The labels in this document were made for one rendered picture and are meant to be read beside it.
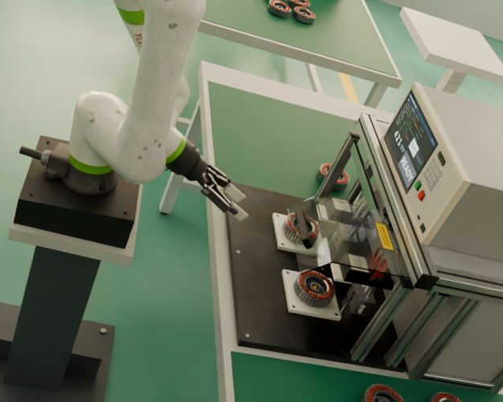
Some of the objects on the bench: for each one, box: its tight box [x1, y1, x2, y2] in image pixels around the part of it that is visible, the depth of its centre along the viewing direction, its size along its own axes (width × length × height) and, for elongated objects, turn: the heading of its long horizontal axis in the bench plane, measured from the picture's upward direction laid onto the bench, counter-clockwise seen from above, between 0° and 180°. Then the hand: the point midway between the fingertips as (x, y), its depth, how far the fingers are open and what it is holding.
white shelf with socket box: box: [399, 7, 503, 95], centre depth 283 cm, size 35×37×46 cm
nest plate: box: [282, 269, 341, 321], centre depth 200 cm, size 15×15×1 cm
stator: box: [317, 164, 350, 191], centre depth 252 cm, size 11×11×4 cm
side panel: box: [406, 298, 503, 393], centre depth 188 cm, size 28×3×32 cm, turn 72°
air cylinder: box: [347, 283, 376, 317], centre depth 203 cm, size 5×8×6 cm
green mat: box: [208, 81, 375, 206], centre depth 266 cm, size 94×61×1 cm, turn 72°
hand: (236, 203), depth 208 cm, fingers open, 7 cm apart
